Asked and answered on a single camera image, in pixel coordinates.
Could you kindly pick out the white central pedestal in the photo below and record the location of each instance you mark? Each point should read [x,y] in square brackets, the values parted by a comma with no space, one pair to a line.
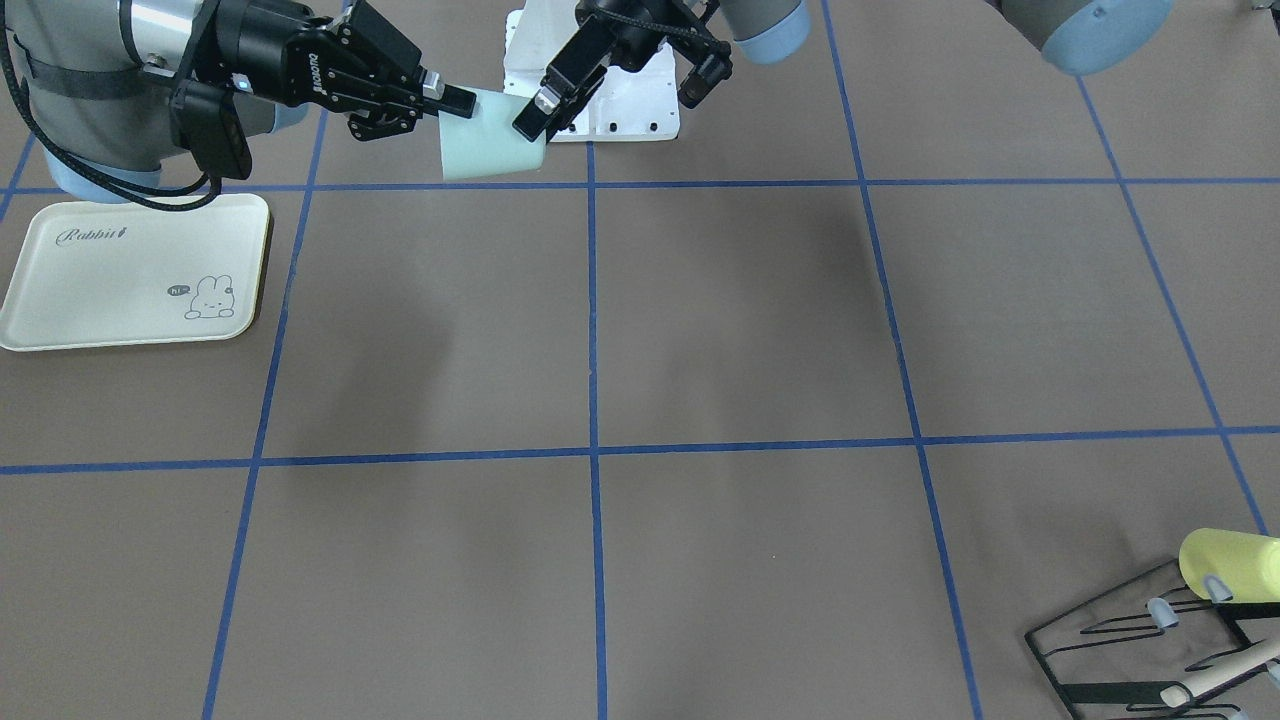
[628,107]

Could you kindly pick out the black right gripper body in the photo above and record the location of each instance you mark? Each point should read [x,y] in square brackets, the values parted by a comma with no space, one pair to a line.
[262,45]

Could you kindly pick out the black wire cup rack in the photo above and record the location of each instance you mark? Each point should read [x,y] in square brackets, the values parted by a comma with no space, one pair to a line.
[1151,648]

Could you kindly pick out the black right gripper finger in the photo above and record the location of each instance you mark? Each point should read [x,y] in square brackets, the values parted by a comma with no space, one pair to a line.
[437,97]
[368,126]

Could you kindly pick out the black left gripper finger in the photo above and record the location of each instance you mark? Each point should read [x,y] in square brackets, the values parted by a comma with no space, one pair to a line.
[571,78]
[703,78]

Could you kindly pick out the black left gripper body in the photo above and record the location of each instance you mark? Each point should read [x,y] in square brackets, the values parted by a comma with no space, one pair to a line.
[628,27]

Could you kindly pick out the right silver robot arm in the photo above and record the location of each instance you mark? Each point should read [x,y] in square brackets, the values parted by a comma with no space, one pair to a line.
[143,101]

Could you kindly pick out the cream rabbit tray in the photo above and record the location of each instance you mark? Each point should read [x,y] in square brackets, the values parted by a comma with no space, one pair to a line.
[94,275]

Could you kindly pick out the pale green cup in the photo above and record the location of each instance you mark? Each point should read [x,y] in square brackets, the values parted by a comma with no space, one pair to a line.
[487,144]

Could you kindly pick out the yellow cup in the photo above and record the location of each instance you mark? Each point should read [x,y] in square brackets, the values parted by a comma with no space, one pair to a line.
[1247,564]

